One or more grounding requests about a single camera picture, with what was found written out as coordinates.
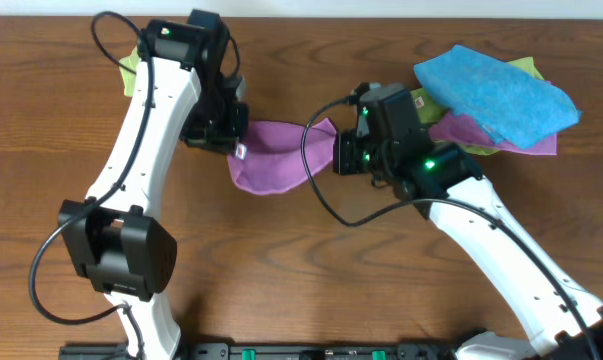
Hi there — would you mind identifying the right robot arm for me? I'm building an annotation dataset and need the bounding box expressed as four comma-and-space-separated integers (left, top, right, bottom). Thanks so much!
334, 83, 603, 359

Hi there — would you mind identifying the right black cable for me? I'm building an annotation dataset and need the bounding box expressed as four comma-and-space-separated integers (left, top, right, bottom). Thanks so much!
299, 94, 602, 360

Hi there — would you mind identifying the blue microfiber cloth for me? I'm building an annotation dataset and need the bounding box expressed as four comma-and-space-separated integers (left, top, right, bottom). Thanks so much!
414, 45, 581, 149

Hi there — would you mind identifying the purple microfiber cloth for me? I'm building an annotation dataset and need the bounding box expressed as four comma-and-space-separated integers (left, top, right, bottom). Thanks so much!
227, 118, 337, 195

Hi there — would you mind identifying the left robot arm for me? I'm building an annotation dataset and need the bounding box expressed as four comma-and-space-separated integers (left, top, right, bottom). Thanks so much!
58, 10, 248, 359

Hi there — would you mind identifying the folded light green cloth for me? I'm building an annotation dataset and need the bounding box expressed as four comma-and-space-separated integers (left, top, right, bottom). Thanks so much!
119, 47, 140, 97

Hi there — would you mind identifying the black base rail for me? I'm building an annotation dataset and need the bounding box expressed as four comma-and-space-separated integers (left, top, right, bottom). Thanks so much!
58, 340, 462, 360

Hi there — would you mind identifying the green cloth with label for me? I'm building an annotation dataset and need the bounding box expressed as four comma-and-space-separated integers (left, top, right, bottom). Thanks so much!
410, 56, 546, 157

